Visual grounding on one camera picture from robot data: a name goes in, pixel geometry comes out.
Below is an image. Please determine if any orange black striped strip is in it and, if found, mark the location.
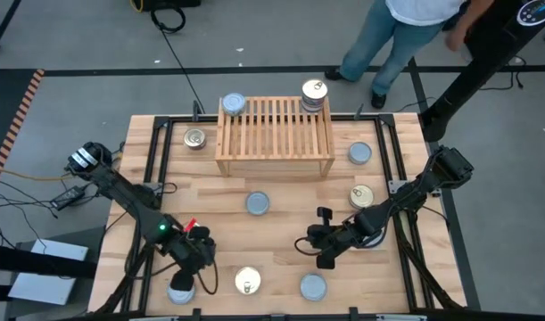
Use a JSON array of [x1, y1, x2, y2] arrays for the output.
[[0, 69, 45, 169]]

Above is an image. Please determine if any yellow floor cable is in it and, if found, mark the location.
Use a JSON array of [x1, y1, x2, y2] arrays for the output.
[[0, 167, 75, 183]]

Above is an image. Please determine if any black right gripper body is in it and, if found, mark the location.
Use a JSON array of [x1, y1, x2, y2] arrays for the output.
[[317, 207, 367, 270]]

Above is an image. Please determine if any wooden slatted shelf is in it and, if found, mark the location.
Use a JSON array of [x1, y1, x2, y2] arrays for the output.
[[214, 95, 336, 178]]

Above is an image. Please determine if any black coiled floor cable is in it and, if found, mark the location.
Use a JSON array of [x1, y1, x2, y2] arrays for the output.
[[149, 4, 206, 115]]

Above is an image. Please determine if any plain gold lid can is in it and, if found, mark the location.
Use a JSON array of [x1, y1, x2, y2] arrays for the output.
[[183, 128, 208, 151]]

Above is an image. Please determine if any black metal table frame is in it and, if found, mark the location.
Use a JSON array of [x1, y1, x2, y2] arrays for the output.
[[91, 113, 469, 321]]

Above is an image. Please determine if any person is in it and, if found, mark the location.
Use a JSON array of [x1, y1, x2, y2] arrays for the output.
[[324, 0, 496, 110]]

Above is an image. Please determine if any black power adapter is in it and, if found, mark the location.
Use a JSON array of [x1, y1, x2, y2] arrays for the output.
[[50, 185, 87, 210]]

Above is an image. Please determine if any white flat box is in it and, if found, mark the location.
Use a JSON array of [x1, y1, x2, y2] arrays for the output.
[[7, 238, 89, 307]]

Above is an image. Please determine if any black tower fan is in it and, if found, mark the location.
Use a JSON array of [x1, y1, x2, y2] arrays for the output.
[[419, 0, 545, 143]]

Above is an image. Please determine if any black equipment case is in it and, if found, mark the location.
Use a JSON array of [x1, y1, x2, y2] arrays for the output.
[[140, 0, 202, 11]]

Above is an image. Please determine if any black beam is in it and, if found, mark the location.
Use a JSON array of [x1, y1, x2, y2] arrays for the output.
[[0, 243, 98, 280]]

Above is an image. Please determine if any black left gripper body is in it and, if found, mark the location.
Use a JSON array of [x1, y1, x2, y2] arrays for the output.
[[164, 225, 218, 293]]

